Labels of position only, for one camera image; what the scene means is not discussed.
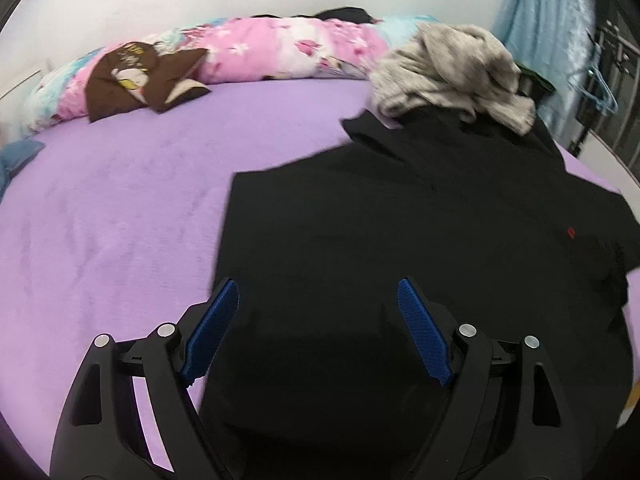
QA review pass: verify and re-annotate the grey knit garment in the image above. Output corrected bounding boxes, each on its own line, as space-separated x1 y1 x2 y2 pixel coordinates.
369 22 537 136

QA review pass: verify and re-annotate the pink floral rolled quilt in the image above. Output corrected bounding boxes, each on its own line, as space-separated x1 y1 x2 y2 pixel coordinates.
22 14 441 136

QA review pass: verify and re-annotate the green garment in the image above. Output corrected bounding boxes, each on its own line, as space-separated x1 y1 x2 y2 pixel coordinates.
517 62 557 98

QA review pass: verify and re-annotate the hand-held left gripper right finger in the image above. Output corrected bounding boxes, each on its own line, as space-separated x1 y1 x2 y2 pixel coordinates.
396 276 586 480

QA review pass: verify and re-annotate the dark garment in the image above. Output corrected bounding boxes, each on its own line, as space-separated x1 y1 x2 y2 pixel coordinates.
315 6 385 25

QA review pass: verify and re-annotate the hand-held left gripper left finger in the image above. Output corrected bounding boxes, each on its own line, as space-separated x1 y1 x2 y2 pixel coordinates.
49 276 241 480

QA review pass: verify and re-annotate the blue lemon print pillow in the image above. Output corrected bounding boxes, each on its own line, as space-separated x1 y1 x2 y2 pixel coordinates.
0 139 46 196

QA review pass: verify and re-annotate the light blue clothes hanger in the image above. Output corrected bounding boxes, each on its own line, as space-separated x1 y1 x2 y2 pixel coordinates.
582 40 621 116

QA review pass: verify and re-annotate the purple fleece bed blanket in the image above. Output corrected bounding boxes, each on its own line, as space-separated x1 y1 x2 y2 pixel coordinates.
0 76 626 480

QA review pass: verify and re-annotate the brown cartoon print cloth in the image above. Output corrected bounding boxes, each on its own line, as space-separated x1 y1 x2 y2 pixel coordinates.
85 41 212 123

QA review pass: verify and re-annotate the black shirt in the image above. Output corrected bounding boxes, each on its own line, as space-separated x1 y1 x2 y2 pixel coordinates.
200 105 640 480

